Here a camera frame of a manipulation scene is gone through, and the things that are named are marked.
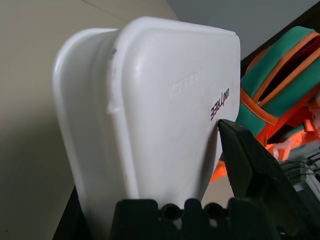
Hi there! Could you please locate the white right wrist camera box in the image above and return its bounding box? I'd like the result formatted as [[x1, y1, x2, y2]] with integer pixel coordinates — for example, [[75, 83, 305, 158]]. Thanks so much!
[[279, 149, 320, 194]]

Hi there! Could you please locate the teal and orange backpack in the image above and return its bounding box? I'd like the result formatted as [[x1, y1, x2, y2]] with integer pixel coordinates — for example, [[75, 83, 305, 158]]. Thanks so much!
[[209, 25, 320, 184]]

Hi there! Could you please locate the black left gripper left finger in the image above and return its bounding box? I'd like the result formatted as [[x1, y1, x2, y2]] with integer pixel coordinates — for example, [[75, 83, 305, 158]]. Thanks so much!
[[53, 185, 88, 240]]

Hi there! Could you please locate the white plastic pencil case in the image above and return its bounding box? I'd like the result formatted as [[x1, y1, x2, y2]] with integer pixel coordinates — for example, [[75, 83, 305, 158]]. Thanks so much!
[[52, 15, 242, 219]]

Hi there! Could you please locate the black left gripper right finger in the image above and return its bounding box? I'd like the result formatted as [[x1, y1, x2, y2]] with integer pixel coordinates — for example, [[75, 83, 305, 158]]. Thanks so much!
[[217, 118, 311, 240]]

